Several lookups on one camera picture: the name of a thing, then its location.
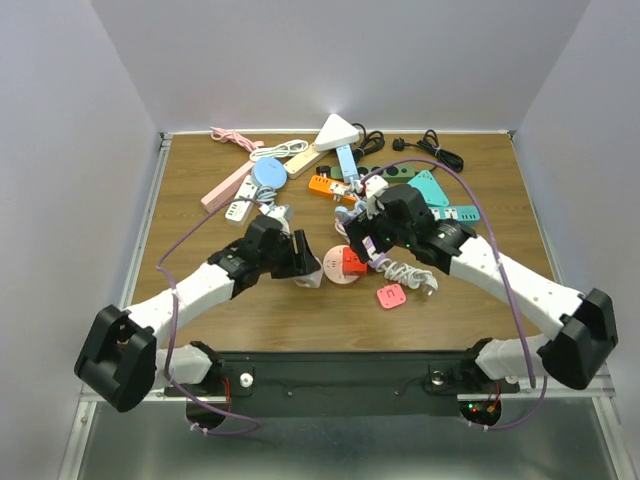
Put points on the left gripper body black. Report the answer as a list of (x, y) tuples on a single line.
[(282, 260)]

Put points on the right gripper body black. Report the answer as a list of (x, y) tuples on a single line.
[(383, 233)]

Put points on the white cube socket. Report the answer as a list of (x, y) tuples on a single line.
[(311, 280)]

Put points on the pink round power strip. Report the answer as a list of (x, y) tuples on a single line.
[(333, 267)]

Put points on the red cube socket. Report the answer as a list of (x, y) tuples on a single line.
[(351, 264)]

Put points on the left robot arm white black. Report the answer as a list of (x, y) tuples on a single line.
[(128, 352)]

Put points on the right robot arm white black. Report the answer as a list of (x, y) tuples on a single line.
[(577, 331)]

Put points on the pink flat plug adapter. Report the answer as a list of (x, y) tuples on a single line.
[(391, 296)]

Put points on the purple power strip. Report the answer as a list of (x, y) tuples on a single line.
[(374, 258)]

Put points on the teal triangle power strip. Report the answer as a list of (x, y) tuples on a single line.
[(430, 189)]

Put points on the dark green power strip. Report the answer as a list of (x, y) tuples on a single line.
[(392, 174)]

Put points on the orange power strip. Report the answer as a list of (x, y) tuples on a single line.
[(335, 190)]

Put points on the white usb power strip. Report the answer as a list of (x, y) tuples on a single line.
[(238, 211)]

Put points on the teal long power strip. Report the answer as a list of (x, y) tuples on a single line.
[(467, 215)]

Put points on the light blue power strip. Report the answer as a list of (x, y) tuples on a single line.
[(347, 164)]

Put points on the pink long power strip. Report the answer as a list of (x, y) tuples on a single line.
[(227, 188)]

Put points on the blue round power strip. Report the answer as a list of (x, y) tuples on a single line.
[(269, 171)]

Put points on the beige long power strip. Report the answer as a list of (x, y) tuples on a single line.
[(302, 161)]

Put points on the white triangle power strip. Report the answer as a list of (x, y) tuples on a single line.
[(334, 133)]

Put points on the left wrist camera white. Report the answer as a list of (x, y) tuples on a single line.
[(283, 214)]

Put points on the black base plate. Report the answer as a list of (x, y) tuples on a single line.
[(315, 384)]

